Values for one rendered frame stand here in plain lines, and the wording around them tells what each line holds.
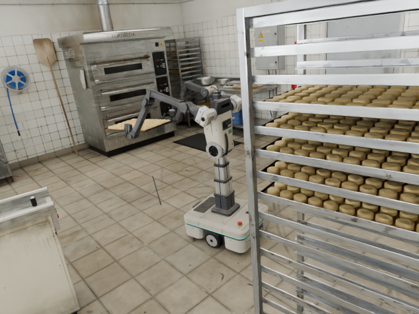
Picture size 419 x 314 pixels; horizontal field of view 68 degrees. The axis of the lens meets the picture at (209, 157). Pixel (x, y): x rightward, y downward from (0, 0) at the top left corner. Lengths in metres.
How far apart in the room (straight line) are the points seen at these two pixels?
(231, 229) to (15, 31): 4.81
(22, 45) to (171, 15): 3.04
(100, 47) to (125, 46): 0.43
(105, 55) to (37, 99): 1.50
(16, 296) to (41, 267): 0.21
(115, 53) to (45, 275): 3.99
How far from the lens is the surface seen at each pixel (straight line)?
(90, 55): 5.41
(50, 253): 2.27
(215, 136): 2.53
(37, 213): 2.15
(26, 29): 6.22
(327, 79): 1.01
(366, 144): 1.02
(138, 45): 5.78
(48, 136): 6.32
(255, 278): 1.48
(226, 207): 2.82
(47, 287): 2.39
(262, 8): 1.06
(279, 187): 1.32
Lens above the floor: 1.73
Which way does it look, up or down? 20 degrees down
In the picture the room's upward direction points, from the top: 6 degrees counter-clockwise
